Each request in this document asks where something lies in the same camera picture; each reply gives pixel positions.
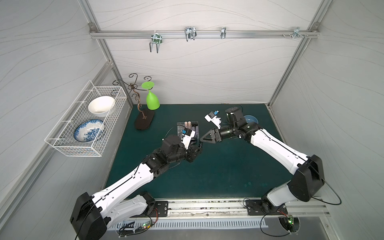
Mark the light blue bowl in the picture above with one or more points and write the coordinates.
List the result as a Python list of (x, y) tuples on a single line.
[(251, 119)]

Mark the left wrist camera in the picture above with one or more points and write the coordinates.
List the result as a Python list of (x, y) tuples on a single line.
[(187, 135)]

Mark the copper wire stand black base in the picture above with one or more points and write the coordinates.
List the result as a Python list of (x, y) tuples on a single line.
[(145, 116)]

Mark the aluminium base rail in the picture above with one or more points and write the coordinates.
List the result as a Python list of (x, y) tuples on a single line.
[(198, 208)]

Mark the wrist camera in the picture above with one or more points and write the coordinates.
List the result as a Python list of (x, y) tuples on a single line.
[(214, 118), (187, 135)]

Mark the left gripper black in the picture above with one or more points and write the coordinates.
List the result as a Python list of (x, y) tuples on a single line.
[(193, 150)]

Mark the metal double hook left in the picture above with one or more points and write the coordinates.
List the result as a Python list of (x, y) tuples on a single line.
[(156, 41)]

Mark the aluminium cross rail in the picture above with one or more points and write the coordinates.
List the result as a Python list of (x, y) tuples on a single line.
[(201, 34)]

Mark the metal double hook middle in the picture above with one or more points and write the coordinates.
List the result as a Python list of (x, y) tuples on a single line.
[(190, 33)]

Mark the metal double hook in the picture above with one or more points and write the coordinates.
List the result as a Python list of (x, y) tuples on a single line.
[(190, 33), (156, 41)]

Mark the blue floral plate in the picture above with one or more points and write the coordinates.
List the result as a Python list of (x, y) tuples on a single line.
[(88, 131)]

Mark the metal clip hook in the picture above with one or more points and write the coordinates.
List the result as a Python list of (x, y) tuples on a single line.
[(223, 32)]

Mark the round floor port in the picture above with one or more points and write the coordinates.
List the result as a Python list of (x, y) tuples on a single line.
[(290, 224)]

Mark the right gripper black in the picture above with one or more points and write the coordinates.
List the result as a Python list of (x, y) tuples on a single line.
[(217, 133)]

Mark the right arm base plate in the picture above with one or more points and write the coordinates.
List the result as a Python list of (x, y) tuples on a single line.
[(259, 207)]

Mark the clear acrylic lipstick organizer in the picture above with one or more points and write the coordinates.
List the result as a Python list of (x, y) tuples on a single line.
[(183, 126)]

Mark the metal hook right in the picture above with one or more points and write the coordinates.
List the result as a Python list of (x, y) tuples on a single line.
[(296, 34)]

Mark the white cable duct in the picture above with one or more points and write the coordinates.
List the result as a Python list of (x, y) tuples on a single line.
[(210, 224)]

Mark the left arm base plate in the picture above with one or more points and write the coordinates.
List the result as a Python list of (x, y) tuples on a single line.
[(160, 209)]

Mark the white bowl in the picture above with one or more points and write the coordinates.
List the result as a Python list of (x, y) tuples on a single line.
[(101, 106)]

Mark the white wire basket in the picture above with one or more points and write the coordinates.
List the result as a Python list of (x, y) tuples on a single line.
[(61, 137)]

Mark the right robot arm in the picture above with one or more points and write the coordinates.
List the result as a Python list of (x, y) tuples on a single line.
[(307, 171)]

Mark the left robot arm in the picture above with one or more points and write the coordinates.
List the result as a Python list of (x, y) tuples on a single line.
[(93, 214)]

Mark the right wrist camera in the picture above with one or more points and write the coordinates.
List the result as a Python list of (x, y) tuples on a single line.
[(214, 118)]

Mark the green plastic goblet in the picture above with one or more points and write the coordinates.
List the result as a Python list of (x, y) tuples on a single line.
[(151, 100)]

